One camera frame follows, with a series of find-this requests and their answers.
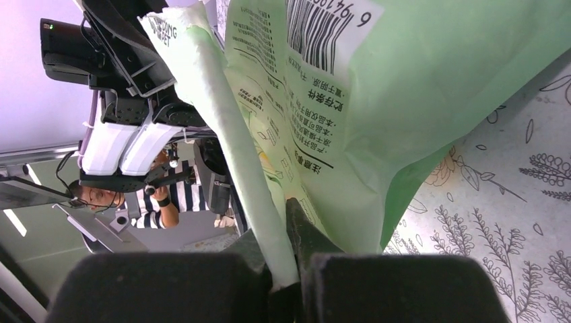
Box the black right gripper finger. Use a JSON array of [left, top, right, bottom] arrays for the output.
[[286, 198, 343, 285]]

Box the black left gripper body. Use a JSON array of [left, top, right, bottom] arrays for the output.
[[81, 1, 206, 127]]

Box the green cat litter bag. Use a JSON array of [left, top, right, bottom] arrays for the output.
[[139, 1, 570, 289]]

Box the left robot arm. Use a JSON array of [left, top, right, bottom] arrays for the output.
[[77, 1, 214, 192]]

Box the person in striped shirt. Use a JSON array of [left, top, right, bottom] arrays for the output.
[[67, 160, 209, 229]]

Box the floral patterned mat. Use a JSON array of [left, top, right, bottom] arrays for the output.
[[384, 52, 570, 322]]

